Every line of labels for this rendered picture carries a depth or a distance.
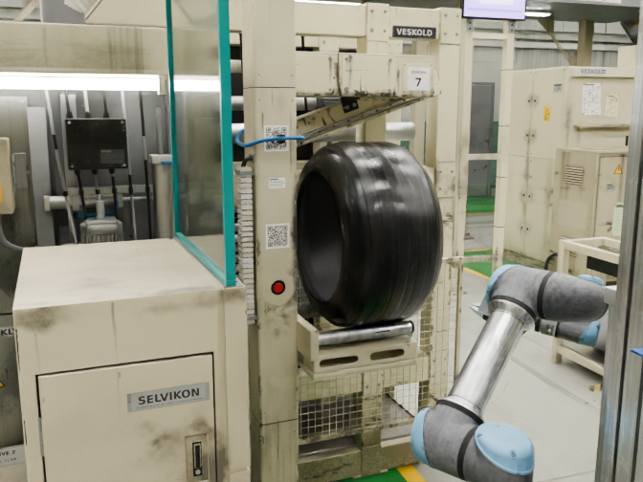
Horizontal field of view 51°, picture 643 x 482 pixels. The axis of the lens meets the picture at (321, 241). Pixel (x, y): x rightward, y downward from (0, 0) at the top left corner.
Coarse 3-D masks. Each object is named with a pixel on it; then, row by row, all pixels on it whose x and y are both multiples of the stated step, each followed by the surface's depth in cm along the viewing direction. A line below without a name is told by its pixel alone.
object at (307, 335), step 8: (304, 320) 209; (304, 328) 204; (312, 328) 202; (304, 336) 204; (312, 336) 200; (304, 344) 205; (312, 344) 200; (304, 352) 206; (312, 352) 201; (312, 360) 202
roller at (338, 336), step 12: (372, 324) 215; (384, 324) 215; (396, 324) 216; (408, 324) 217; (324, 336) 206; (336, 336) 207; (348, 336) 209; (360, 336) 210; (372, 336) 212; (384, 336) 214
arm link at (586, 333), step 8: (560, 328) 190; (568, 328) 189; (576, 328) 188; (584, 328) 187; (592, 328) 187; (560, 336) 191; (568, 336) 189; (576, 336) 188; (584, 336) 187; (592, 336) 186; (584, 344) 189; (592, 344) 188
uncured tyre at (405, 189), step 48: (336, 144) 211; (384, 144) 213; (336, 192) 200; (384, 192) 195; (432, 192) 202; (336, 240) 249; (384, 240) 192; (432, 240) 198; (336, 288) 241; (384, 288) 197; (432, 288) 208
